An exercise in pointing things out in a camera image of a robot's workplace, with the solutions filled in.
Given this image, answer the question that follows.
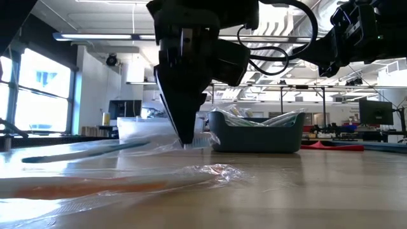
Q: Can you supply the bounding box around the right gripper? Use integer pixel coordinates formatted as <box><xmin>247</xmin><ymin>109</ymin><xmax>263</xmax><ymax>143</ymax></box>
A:
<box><xmin>298</xmin><ymin>0</ymin><xmax>392</xmax><ymax>79</ymax></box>

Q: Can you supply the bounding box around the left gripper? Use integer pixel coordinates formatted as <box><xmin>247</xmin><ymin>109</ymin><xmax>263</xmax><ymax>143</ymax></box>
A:
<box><xmin>153</xmin><ymin>18</ymin><xmax>224</xmax><ymax>146</ymax></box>

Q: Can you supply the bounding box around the clear frosted plastic bin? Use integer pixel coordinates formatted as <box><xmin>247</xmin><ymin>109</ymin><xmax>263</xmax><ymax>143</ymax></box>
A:
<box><xmin>116</xmin><ymin>116</ymin><xmax>206</xmax><ymax>150</ymax></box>

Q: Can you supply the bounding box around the black monitor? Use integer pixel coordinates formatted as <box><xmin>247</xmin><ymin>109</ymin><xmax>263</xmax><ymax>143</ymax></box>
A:
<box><xmin>359</xmin><ymin>99</ymin><xmax>394</xmax><ymax>126</ymax></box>
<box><xmin>108</xmin><ymin>99</ymin><xmax>143</xmax><ymax>121</ymax></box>

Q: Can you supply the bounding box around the grey-blue plastic bin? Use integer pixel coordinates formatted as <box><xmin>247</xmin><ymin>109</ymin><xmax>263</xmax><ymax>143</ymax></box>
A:
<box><xmin>207</xmin><ymin>111</ymin><xmax>307</xmax><ymax>154</ymax></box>

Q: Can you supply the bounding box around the red cloth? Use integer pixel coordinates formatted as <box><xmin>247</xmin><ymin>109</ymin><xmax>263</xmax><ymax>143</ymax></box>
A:
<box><xmin>300</xmin><ymin>141</ymin><xmax>366</xmax><ymax>151</ymax></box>

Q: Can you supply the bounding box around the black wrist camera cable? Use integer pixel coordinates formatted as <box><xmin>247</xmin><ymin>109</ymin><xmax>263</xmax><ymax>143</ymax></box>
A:
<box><xmin>237</xmin><ymin>0</ymin><xmax>319</xmax><ymax>77</ymax></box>

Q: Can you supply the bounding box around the black background rig frame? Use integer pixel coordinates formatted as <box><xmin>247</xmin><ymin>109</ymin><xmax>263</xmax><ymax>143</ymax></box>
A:
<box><xmin>279</xmin><ymin>84</ymin><xmax>327</xmax><ymax>125</ymax></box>
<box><xmin>208</xmin><ymin>81</ymin><xmax>216</xmax><ymax>113</ymax></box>

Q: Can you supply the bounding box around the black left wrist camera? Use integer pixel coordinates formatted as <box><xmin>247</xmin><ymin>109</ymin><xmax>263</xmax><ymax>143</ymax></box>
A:
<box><xmin>218</xmin><ymin>38</ymin><xmax>252</xmax><ymax>87</ymax></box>

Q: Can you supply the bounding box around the black aluminium frame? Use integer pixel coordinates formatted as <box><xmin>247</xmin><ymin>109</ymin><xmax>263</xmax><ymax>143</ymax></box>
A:
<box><xmin>52</xmin><ymin>31</ymin><xmax>319</xmax><ymax>45</ymax></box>

